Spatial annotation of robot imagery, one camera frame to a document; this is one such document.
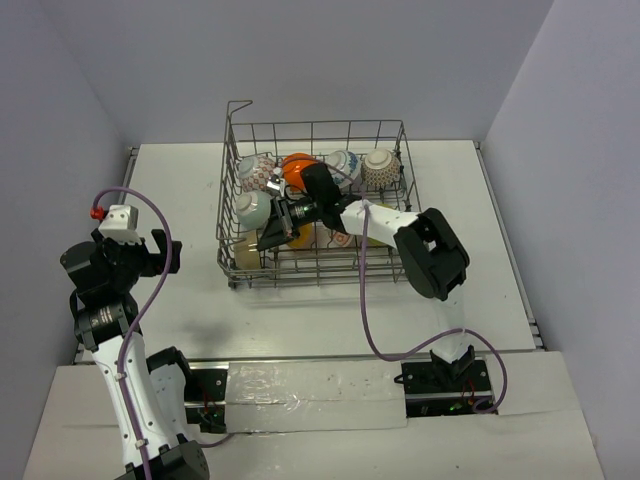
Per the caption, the grey wire dish rack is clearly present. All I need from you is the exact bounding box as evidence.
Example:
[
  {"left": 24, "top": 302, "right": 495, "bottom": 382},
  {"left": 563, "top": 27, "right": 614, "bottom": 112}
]
[{"left": 216, "top": 100, "right": 422, "bottom": 288}]

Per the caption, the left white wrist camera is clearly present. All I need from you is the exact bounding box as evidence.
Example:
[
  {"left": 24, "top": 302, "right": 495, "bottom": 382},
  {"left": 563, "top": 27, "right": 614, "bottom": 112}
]
[{"left": 90, "top": 205, "right": 142, "bottom": 245}]

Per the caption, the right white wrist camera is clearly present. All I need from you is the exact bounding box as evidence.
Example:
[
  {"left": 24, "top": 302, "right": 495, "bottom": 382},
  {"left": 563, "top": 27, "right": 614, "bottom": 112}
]
[{"left": 266, "top": 167, "right": 286, "bottom": 197}]

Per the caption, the lime green bowl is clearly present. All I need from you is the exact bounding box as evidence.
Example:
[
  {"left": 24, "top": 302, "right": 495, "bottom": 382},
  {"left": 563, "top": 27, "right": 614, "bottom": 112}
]
[{"left": 367, "top": 204, "right": 398, "bottom": 246}]

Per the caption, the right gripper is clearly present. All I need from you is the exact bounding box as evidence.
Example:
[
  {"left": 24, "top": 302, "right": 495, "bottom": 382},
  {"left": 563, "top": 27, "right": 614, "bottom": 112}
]
[{"left": 259, "top": 196, "right": 324, "bottom": 252}]

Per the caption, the orange bowl white inside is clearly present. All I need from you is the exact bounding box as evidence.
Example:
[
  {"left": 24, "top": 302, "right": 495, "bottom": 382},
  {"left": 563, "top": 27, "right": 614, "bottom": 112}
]
[{"left": 282, "top": 152, "right": 316, "bottom": 193}]

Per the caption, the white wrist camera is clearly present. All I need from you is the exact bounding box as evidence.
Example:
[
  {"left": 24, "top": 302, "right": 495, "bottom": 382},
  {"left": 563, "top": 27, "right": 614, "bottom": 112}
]
[
  {"left": 266, "top": 167, "right": 286, "bottom": 197},
  {"left": 90, "top": 205, "right": 142, "bottom": 245}
]

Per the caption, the grey patterned bowl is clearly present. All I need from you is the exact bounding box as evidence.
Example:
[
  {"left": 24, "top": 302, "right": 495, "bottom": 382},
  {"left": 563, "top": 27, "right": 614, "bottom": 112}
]
[{"left": 361, "top": 148, "right": 401, "bottom": 190}]

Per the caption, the blue triangle pattern bowl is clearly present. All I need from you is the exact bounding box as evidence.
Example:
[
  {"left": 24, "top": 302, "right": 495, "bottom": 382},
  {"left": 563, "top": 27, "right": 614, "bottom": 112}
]
[{"left": 237, "top": 155, "right": 276, "bottom": 192}]

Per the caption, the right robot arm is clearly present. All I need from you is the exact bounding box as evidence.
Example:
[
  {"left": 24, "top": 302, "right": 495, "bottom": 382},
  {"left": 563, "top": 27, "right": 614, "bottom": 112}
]
[{"left": 257, "top": 161, "right": 470, "bottom": 302}]

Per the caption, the blue floral bowl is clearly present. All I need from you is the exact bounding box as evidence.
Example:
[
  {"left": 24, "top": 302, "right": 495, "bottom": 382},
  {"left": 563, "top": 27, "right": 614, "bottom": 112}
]
[{"left": 324, "top": 150, "right": 361, "bottom": 189}]

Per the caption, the yellow-orange bowl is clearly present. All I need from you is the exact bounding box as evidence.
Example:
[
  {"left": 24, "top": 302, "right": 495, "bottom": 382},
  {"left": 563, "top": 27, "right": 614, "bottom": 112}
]
[{"left": 287, "top": 223, "right": 315, "bottom": 250}]

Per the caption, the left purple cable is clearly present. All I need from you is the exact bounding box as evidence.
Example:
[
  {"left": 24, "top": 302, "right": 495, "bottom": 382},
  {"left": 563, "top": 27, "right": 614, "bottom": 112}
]
[{"left": 90, "top": 186, "right": 236, "bottom": 480}]

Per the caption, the light teal bowl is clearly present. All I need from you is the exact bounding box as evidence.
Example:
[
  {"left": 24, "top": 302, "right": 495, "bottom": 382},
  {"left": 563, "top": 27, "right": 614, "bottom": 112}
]
[{"left": 235, "top": 190, "right": 272, "bottom": 230}]

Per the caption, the black glossy bowl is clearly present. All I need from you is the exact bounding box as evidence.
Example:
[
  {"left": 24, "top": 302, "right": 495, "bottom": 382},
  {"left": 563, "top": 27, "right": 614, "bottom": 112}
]
[{"left": 233, "top": 230, "right": 262, "bottom": 271}]

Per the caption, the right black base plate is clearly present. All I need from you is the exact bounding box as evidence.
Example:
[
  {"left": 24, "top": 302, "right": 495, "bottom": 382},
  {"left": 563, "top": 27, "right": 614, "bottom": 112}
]
[{"left": 394, "top": 360, "right": 493, "bottom": 418}]

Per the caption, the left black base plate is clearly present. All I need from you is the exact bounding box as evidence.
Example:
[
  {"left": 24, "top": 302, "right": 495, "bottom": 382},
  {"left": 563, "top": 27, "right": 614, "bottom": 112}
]
[{"left": 184, "top": 367, "right": 228, "bottom": 434}]

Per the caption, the orange white patterned bowl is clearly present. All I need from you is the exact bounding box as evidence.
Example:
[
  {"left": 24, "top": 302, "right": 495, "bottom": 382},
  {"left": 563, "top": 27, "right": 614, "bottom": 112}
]
[{"left": 327, "top": 230, "right": 354, "bottom": 248}]

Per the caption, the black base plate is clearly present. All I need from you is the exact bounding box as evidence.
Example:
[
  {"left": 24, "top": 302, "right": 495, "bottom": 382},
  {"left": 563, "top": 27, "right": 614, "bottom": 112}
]
[
  {"left": 184, "top": 367, "right": 228, "bottom": 434},
  {"left": 394, "top": 360, "right": 493, "bottom": 418}
]

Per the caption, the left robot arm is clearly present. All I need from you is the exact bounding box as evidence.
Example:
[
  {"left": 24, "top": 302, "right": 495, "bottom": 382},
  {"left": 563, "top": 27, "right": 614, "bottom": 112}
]
[{"left": 60, "top": 229, "right": 210, "bottom": 479}]

